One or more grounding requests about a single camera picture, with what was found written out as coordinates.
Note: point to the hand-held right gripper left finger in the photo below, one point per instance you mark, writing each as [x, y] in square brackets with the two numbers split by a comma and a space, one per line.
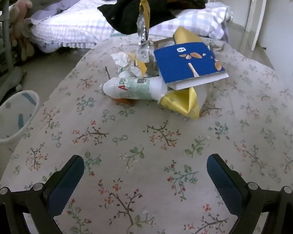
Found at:
[66, 185]

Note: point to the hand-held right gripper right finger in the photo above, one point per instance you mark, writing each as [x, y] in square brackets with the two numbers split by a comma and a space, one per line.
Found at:
[224, 185]

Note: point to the white plastic waste bin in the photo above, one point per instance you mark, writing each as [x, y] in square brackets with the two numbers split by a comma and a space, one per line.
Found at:
[12, 117]

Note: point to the yellow printed snack bag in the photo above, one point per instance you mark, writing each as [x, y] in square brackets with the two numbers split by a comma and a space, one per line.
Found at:
[179, 102]

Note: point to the floral bedsheet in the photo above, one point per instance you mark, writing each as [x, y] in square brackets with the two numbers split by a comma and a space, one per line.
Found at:
[146, 156]

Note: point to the small orange scrap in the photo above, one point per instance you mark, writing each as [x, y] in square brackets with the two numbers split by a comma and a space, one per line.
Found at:
[123, 101]

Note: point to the white plastic bottle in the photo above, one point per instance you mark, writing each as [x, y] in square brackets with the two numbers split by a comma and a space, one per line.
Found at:
[134, 87]

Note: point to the blue flat box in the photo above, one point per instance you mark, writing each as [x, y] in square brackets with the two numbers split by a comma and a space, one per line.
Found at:
[185, 63]

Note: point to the crumpled white paper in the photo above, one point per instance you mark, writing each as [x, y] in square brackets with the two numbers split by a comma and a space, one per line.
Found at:
[122, 59]

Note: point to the grey wheeled chair base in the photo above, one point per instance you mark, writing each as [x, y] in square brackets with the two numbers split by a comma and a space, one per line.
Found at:
[5, 61]

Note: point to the small cardboard piece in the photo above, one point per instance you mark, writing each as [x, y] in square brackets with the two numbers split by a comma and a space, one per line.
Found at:
[163, 43]

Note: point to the yellow paper packet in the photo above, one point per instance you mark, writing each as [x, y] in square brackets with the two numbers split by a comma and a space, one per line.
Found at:
[185, 35]

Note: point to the pink plush toy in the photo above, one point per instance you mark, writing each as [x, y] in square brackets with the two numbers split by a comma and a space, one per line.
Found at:
[23, 29]

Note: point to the checked purple quilt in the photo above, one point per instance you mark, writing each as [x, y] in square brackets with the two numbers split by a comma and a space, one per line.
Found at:
[70, 22]

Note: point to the white door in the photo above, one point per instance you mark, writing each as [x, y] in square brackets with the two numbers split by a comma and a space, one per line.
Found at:
[257, 12]

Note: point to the silver and yellow foil wrapper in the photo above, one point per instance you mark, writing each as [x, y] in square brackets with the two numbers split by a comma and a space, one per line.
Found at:
[144, 26]

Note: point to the black cloth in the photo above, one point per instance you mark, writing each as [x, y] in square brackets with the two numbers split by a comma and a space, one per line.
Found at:
[136, 7]

